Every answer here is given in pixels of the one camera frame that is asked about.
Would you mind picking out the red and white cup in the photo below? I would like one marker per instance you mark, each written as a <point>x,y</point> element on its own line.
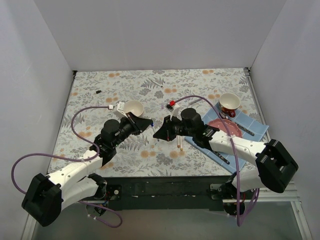
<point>229,103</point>

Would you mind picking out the floral tablecloth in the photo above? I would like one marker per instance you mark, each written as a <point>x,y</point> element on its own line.
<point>142,155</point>

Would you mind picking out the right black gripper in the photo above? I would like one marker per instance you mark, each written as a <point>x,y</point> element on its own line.
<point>171,127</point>

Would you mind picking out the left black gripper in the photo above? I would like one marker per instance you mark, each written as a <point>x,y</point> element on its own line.
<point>133,122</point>

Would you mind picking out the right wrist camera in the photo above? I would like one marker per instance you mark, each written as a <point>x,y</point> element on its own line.
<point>173,108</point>

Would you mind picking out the cream bowl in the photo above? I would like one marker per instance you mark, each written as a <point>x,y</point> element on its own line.
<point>135,107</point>

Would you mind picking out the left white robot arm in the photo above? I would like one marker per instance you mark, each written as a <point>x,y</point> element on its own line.
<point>48,195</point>

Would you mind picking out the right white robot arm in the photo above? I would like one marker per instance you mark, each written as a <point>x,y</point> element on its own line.
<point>274,166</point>

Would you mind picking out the black spoon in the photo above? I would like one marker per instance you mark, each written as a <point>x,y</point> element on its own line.
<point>224,116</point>

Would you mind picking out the yellow marker pen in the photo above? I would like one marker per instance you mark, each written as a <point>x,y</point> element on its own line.
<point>180,139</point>

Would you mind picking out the blue checked cloth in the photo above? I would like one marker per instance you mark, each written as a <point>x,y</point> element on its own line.
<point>246,121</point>

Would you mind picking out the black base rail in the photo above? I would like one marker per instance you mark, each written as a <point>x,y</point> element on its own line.
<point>168,193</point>

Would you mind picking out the pink dotted plate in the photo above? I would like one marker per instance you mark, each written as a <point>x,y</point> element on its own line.
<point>225,125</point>

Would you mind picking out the black handled fork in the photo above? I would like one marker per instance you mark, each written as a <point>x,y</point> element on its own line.
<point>221,157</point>

